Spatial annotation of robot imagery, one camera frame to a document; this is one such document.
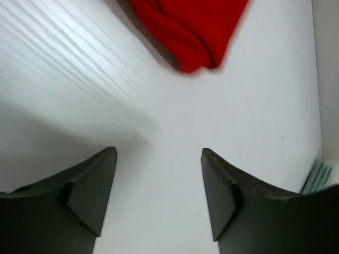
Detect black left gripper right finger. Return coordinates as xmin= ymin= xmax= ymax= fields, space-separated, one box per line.
xmin=201 ymin=148 xmax=338 ymax=253

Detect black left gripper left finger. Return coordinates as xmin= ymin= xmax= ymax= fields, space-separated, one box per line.
xmin=1 ymin=147 xmax=117 ymax=253

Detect red t-shirt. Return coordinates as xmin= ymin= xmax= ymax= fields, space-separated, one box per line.
xmin=131 ymin=0 xmax=249 ymax=73

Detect white plastic laundry basket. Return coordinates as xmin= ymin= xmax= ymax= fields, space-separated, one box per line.
xmin=300 ymin=159 xmax=334 ymax=195

